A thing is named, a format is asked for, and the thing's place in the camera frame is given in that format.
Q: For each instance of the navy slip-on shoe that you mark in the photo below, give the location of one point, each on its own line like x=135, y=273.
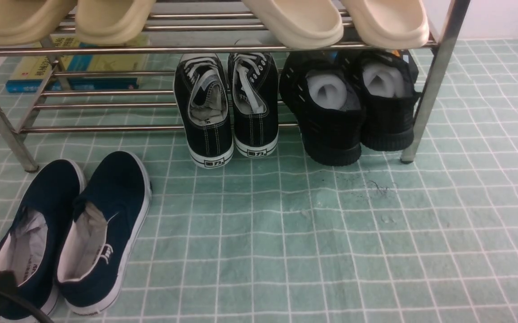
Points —
x=107, y=219
x=31, y=246

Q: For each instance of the silver metal shoe rack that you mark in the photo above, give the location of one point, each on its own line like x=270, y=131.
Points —
x=441, y=46

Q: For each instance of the blue yellow book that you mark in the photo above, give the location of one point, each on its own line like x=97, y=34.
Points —
x=29, y=73

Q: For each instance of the left olive green slipper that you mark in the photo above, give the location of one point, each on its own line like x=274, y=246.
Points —
x=27, y=21

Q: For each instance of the olive green slipper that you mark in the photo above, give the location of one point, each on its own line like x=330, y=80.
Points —
x=111, y=22
x=27, y=21

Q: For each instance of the right olive green slipper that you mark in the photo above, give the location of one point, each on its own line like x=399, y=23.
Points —
x=111, y=22

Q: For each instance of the left black canvas sneaker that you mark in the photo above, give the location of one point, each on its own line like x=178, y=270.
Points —
x=200, y=94

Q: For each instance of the black canvas sneaker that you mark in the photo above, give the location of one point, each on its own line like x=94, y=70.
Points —
x=254, y=84
x=200, y=94

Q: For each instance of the right black canvas sneaker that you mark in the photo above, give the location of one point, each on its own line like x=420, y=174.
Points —
x=254, y=84

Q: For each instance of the left black knit shoe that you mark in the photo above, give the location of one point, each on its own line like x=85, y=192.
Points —
x=326, y=106

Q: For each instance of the black knit shoe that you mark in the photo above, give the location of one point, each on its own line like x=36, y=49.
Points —
x=326, y=106
x=386, y=83

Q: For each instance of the left cream slipper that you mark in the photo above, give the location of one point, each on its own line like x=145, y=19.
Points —
x=300, y=24

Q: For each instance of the cream slipper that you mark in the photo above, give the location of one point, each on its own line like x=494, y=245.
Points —
x=300, y=24
x=390, y=24

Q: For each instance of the right black knit shoe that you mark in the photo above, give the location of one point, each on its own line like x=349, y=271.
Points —
x=386, y=83

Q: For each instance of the right cream slipper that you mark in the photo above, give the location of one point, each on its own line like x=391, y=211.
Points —
x=390, y=24

